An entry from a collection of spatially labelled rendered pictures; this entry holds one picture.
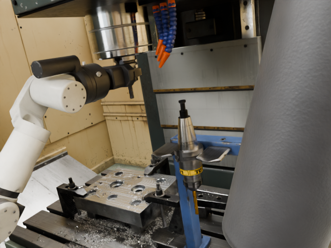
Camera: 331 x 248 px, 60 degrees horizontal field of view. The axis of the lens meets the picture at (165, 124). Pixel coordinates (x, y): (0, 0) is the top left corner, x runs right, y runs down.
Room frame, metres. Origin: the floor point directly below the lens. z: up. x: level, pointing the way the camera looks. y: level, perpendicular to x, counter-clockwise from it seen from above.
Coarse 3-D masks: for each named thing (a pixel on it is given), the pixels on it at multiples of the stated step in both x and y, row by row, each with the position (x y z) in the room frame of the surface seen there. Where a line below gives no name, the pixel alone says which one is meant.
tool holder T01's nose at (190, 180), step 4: (184, 176) 0.57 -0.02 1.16; (192, 176) 0.56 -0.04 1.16; (196, 176) 0.56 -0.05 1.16; (184, 180) 0.57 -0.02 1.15; (188, 180) 0.56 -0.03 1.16; (192, 180) 0.56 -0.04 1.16; (196, 180) 0.56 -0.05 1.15; (200, 180) 0.56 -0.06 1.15; (184, 184) 0.57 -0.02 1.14; (188, 184) 0.56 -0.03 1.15; (192, 184) 0.55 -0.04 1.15; (196, 184) 0.55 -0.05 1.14; (200, 184) 0.56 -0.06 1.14; (188, 188) 0.56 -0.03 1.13; (192, 188) 0.56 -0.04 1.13; (196, 188) 0.56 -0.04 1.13
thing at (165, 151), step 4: (168, 144) 0.63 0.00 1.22; (172, 144) 0.63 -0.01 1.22; (176, 144) 0.62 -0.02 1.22; (160, 148) 0.62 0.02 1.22; (164, 148) 0.61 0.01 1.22; (168, 148) 0.61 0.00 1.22; (172, 148) 0.60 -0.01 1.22; (156, 152) 0.59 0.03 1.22; (160, 152) 0.59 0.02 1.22; (164, 152) 0.59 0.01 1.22; (168, 152) 0.58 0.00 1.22; (172, 152) 0.58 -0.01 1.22; (156, 156) 0.58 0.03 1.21; (160, 156) 0.57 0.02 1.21; (164, 156) 0.57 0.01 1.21; (168, 156) 0.57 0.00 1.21
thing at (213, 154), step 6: (204, 150) 0.56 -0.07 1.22; (210, 150) 0.56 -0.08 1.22; (216, 150) 0.55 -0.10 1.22; (222, 150) 0.55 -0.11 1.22; (228, 150) 0.55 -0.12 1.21; (198, 156) 0.53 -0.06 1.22; (204, 156) 0.53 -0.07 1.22; (210, 156) 0.53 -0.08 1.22; (216, 156) 0.52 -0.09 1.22; (222, 156) 0.52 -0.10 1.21; (204, 162) 0.51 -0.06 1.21; (210, 162) 0.51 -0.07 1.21; (216, 162) 0.51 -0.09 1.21
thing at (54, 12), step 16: (16, 0) 0.68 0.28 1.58; (32, 0) 0.65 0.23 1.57; (48, 0) 0.62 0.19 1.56; (64, 0) 0.61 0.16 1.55; (80, 0) 0.60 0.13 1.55; (96, 0) 0.63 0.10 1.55; (112, 0) 0.66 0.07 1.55; (128, 0) 0.70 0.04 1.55; (192, 0) 0.88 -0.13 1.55; (208, 0) 0.94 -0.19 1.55; (224, 0) 1.01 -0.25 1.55; (32, 16) 0.71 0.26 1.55; (48, 16) 0.75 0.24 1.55; (64, 16) 0.79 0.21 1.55; (80, 16) 0.84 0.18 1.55
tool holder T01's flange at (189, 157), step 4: (200, 144) 0.58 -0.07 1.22; (176, 148) 0.58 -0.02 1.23; (200, 148) 0.56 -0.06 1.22; (176, 152) 0.56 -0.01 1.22; (180, 152) 0.56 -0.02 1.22; (184, 152) 0.55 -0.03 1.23; (188, 152) 0.54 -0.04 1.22; (192, 152) 0.54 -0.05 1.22; (196, 152) 0.55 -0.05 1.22; (200, 152) 0.55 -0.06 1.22; (176, 156) 0.57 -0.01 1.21; (180, 156) 0.56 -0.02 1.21; (184, 156) 0.54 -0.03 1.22; (188, 156) 0.54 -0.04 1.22; (192, 156) 0.54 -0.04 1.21; (196, 156) 0.55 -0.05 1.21; (176, 160) 0.56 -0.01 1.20; (180, 160) 0.56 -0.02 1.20; (184, 160) 0.55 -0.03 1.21; (188, 160) 0.54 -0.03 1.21; (192, 160) 0.54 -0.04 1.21; (196, 160) 0.54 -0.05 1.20
